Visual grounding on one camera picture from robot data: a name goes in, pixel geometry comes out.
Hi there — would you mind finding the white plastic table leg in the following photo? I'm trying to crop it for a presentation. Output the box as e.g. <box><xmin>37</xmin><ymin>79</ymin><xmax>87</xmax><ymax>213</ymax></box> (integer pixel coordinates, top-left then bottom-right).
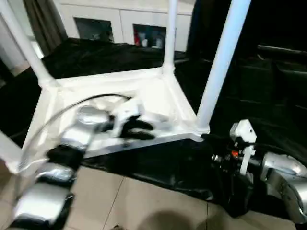
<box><xmin>194</xmin><ymin>0</ymin><xmax>252</xmax><ymax>134</ymax></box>
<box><xmin>0</xmin><ymin>0</ymin><xmax>59</xmax><ymax>88</ymax></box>
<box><xmin>0</xmin><ymin>129</ymin><xmax>25</xmax><ymax>169</ymax></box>
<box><xmin>162</xmin><ymin>0</ymin><xmax>179</xmax><ymax>73</ymax></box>

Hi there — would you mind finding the black backdrop cloth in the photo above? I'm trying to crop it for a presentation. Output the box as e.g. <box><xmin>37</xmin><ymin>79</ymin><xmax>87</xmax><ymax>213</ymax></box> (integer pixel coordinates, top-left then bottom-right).
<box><xmin>187</xmin><ymin>0</ymin><xmax>307</xmax><ymax>60</ymax></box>

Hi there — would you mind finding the white plastic table top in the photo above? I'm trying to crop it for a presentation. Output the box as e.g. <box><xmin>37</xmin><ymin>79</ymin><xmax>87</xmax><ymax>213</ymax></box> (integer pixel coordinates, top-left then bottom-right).
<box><xmin>7</xmin><ymin>66</ymin><xmax>212</xmax><ymax>174</ymax></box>

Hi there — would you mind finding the black work mat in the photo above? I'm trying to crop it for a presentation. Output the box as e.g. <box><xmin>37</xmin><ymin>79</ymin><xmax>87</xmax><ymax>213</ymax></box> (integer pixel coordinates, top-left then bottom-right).
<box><xmin>0</xmin><ymin>37</ymin><xmax>307</xmax><ymax>219</ymax></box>

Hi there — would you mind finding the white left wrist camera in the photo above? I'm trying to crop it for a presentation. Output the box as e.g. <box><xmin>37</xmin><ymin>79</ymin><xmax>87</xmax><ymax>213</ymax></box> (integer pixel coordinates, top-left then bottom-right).
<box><xmin>109</xmin><ymin>97</ymin><xmax>145</xmax><ymax>126</ymax></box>

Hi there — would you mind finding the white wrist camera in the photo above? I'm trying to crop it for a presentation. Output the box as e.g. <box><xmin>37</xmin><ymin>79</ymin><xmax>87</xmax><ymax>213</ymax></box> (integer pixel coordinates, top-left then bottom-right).
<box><xmin>229</xmin><ymin>119</ymin><xmax>258</xmax><ymax>176</ymax></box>
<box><xmin>109</xmin><ymin>97</ymin><xmax>145</xmax><ymax>126</ymax></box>

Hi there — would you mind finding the grey curtain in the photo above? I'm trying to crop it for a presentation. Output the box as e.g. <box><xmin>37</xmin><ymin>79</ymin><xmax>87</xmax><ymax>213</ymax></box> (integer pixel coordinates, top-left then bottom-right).
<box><xmin>23</xmin><ymin>0</ymin><xmax>69</xmax><ymax>53</ymax></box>

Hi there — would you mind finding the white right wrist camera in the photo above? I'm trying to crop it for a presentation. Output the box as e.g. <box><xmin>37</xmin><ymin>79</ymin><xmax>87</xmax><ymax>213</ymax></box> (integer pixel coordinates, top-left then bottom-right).
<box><xmin>229</xmin><ymin>119</ymin><xmax>258</xmax><ymax>176</ymax></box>

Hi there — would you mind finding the white glass-door cabinet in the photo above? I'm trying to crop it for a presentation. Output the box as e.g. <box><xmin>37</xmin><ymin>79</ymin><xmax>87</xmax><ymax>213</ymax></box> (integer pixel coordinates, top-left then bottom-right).
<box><xmin>53</xmin><ymin>0</ymin><xmax>195</xmax><ymax>52</ymax></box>

